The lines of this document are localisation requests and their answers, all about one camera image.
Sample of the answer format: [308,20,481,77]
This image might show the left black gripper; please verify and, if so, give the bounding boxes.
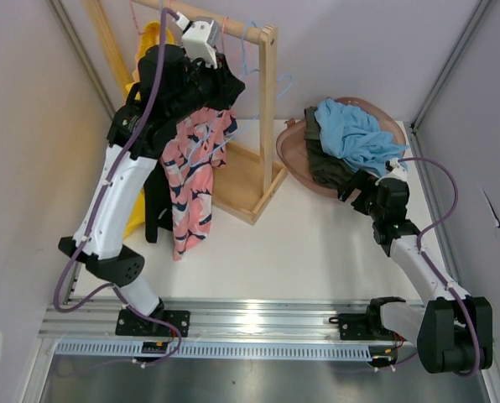
[168,50,246,124]

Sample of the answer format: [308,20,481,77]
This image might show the olive green shorts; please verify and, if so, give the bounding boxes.
[304,107,355,190]

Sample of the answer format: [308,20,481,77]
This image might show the light blue shorts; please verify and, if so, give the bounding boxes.
[315,98,408,177]

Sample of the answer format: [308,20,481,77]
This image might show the pink patterned shorts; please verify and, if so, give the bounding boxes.
[160,107,237,260]

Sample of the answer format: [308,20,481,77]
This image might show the blue wire hanger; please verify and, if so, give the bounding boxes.
[188,39,294,167]

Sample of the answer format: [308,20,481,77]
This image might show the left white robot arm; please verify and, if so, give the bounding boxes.
[58,44,245,336]

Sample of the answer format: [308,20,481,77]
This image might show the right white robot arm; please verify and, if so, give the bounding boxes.
[338,165,493,374]

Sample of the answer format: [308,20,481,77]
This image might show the yellow shorts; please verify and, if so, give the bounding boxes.
[123,21,160,238]

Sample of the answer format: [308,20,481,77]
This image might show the black shorts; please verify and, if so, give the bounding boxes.
[143,163,173,243]

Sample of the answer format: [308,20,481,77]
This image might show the pink translucent plastic basin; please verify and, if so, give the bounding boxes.
[276,97,406,198]

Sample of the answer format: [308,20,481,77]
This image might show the wooden clothes rack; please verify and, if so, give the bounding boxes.
[84,0,287,227]

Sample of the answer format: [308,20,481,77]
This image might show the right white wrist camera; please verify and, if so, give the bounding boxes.
[376,158,408,185]

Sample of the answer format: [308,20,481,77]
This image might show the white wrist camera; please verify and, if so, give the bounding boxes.
[175,12,220,69]
[376,158,408,185]

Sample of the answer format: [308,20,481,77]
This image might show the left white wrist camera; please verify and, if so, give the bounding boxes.
[175,12,220,69]

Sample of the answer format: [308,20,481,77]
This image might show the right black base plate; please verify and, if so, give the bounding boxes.
[328,313,399,342]

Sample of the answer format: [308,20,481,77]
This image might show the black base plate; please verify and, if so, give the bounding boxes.
[328,313,399,342]
[115,307,191,338]

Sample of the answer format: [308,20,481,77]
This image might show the aluminium mounting rail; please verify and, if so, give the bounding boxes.
[38,297,369,343]

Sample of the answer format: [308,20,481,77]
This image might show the slotted cable duct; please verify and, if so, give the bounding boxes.
[55,338,394,362]

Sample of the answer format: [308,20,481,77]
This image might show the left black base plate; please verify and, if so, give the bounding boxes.
[115,307,191,338]

